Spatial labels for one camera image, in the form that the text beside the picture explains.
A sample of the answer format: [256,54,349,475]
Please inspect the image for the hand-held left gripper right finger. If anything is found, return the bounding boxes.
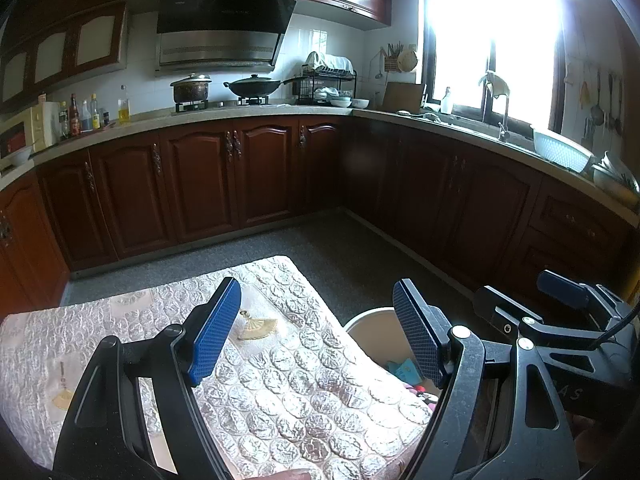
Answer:
[392,277,583,480]

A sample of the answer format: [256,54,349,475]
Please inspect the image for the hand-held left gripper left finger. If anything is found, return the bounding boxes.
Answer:
[52,276,243,480]

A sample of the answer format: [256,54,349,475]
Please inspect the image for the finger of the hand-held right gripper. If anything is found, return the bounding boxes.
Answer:
[536,269,633,328]
[472,284,546,343]

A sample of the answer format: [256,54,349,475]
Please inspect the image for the white plastic bin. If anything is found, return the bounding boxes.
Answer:
[344,307,446,396]

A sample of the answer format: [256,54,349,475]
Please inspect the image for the blue snack packet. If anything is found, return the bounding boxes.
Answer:
[390,357,424,386]

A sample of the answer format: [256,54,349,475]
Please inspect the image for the cream quilted table cover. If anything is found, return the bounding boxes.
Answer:
[0,255,436,480]

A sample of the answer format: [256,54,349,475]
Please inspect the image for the stack of white bowls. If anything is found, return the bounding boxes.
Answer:
[592,150,640,207]

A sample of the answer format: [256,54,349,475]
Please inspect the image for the white plastic colander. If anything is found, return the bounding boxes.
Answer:
[532,127,596,174]

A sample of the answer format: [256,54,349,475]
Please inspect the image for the brown wooden base cabinets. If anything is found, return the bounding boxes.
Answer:
[0,115,640,311]

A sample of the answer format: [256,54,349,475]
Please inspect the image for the hanging metal ladle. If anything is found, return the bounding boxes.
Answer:
[590,70,606,127]

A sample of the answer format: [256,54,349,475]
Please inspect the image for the cloth draped on faucet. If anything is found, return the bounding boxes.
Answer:
[479,71,512,99]

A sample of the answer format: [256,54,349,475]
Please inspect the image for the stone kitchen countertop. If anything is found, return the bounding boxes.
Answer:
[0,102,640,226]

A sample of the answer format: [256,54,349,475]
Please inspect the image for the gas stove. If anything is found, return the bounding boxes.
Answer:
[172,99,266,112]

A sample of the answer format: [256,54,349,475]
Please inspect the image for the wooden cutting board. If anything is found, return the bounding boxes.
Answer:
[382,82,426,115]

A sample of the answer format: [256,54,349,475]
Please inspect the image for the metal stock pot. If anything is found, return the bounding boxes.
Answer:
[170,74,213,104]

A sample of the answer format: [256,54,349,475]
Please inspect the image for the black wok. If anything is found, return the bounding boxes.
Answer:
[223,75,306,99]

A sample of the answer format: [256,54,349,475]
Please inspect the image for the black dish rack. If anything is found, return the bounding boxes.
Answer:
[300,52,359,106]

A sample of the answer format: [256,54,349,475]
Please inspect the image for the white paper towel roll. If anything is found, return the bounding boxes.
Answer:
[40,101,62,149]

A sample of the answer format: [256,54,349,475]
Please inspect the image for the kitchen window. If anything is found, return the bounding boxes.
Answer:
[422,0,576,131]

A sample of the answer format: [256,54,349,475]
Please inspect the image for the cream microwave oven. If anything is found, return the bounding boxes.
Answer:
[0,107,46,159]

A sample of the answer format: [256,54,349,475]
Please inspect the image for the black steel range hood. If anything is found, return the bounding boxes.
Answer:
[155,0,297,72]

